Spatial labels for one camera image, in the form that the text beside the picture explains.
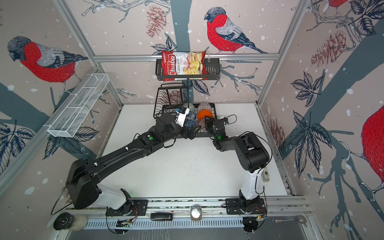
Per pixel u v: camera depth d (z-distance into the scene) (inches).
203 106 44.3
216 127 29.4
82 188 15.5
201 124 40.5
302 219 27.9
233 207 28.6
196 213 25.9
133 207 28.6
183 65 34.6
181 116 25.6
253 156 20.2
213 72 37.4
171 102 43.8
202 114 41.8
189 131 26.0
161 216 26.7
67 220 24.2
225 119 36.3
